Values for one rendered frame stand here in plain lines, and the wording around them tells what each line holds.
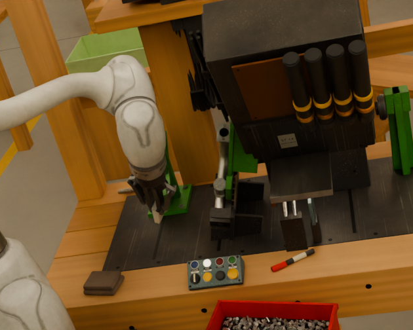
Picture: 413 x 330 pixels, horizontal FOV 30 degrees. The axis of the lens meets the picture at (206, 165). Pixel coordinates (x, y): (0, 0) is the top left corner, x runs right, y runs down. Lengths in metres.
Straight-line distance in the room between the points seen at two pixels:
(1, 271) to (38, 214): 2.74
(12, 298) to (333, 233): 0.92
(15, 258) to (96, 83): 0.46
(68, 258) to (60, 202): 2.21
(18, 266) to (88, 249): 0.59
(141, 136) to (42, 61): 0.88
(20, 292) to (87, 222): 0.86
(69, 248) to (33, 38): 0.67
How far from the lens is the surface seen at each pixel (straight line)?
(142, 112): 1.69
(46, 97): 1.71
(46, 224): 4.49
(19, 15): 2.47
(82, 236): 2.54
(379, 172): 2.43
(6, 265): 1.90
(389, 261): 2.07
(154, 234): 2.38
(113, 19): 2.27
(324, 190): 1.96
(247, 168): 2.15
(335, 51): 1.70
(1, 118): 1.63
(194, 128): 2.51
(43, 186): 4.91
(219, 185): 2.17
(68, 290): 2.28
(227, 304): 2.02
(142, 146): 1.71
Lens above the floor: 2.18
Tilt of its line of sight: 29 degrees down
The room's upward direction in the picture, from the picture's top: 15 degrees counter-clockwise
